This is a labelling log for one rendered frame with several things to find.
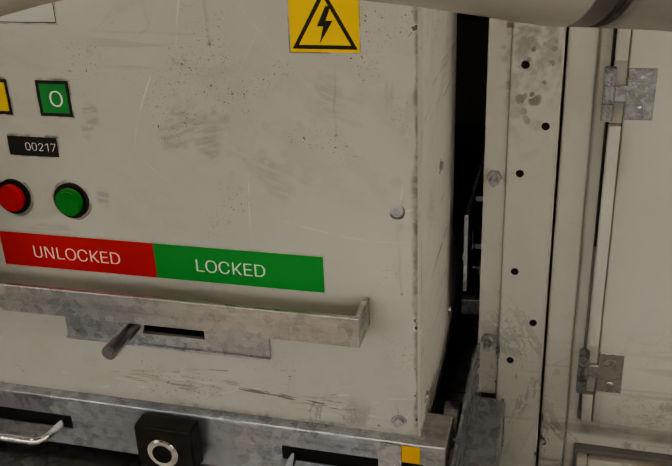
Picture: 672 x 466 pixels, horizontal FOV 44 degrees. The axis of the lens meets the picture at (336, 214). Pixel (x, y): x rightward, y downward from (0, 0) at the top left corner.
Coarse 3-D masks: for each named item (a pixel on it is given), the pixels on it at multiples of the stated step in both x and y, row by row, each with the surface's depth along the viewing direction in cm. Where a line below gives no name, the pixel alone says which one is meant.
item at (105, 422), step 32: (0, 384) 88; (0, 416) 89; (32, 416) 87; (64, 416) 86; (96, 416) 85; (128, 416) 84; (192, 416) 82; (224, 416) 81; (256, 416) 81; (448, 416) 80; (128, 448) 86; (224, 448) 82; (256, 448) 81; (288, 448) 80; (320, 448) 79; (352, 448) 78; (448, 448) 78
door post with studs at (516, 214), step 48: (528, 48) 79; (528, 96) 81; (528, 144) 82; (528, 192) 84; (528, 240) 86; (480, 288) 90; (528, 288) 89; (480, 336) 93; (528, 336) 91; (480, 384) 95; (528, 384) 93; (528, 432) 96
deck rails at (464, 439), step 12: (468, 384) 86; (444, 396) 95; (456, 396) 95; (468, 396) 86; (468, 408) 87; (468, 420) 88; (468, 432) 89; (456, 444) 78; (468, 444) 87; (456, 456) 77; (468, 456) 86
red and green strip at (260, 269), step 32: (32, 256) 80; (64, 256) 79; (96, 256) 78; (128, 256) 77; (160, 256) 76; (192, 256) 76; (224, 256) 75; (256, 256) 74; (288, 256) 73; (288, 288) 74; (320, 288) 74
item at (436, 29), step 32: (448, 32) 78; (448, 64) 79; (448, 96) 81; (448, 128) 82; (448, 160) 84; (448, 192) 86; (448, 224) 88; (448, 256) 90; (448, 288) 92; (448, 320) 94
